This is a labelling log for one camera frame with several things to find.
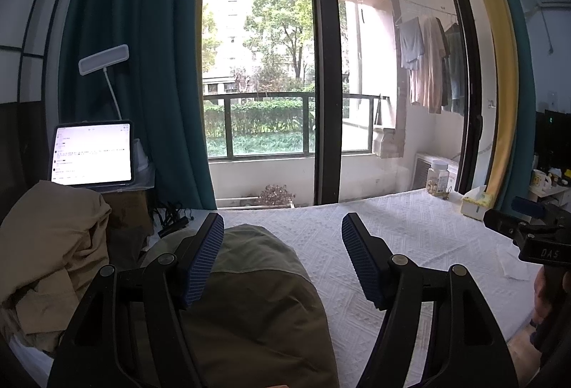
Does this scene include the black monitor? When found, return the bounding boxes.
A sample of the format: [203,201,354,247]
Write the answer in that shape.
[534,110,570,171]

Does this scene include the hanging laundry clothes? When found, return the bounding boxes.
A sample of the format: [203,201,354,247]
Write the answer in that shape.
[399,16,466,115]

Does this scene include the clear plastic jar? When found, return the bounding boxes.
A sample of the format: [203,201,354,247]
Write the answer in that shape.
[426,160,449,197]

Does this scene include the balcony railing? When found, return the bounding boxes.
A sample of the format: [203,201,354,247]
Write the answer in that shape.
[203,91,396,161]

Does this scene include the white bar lamp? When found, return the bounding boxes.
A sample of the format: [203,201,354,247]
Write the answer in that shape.
[79,44,130,120]

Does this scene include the teal left curtain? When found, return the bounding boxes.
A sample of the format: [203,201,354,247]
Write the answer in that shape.
[58,0,216,209]

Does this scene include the black cable bundle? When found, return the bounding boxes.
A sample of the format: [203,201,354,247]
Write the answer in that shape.
[153,204,196,237]

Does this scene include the white mug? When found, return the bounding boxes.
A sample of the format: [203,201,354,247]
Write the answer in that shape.
[530,170,552,192]

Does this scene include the black window frame post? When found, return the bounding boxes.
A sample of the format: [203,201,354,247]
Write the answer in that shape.
[312,0,343,205]

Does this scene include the glowing tablet screen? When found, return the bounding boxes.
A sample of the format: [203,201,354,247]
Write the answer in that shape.
[49,120,135,187]

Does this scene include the brown cardboard box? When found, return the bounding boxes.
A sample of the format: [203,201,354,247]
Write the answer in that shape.
[102,191,153,235]

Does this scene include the person right hand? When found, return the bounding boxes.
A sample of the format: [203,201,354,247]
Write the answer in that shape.
[530,266,570,333]

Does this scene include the yellow tissue box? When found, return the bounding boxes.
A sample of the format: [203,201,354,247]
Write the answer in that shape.
[461,186,494,222]

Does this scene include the beige garment pile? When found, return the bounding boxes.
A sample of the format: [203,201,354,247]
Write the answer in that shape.
[1,181,111,354]

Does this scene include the dried potted plant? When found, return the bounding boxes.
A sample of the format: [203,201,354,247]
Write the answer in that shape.
[258,184,295,207]

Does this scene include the yellow teal right curtain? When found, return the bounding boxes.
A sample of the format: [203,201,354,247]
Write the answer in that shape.
[448,0,536,215]

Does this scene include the white bed cover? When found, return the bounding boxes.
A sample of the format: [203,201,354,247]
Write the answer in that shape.
[7,186,543,388]

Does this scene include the olive green jacket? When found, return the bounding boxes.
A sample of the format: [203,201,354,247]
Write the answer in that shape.
[139,222,341,388]

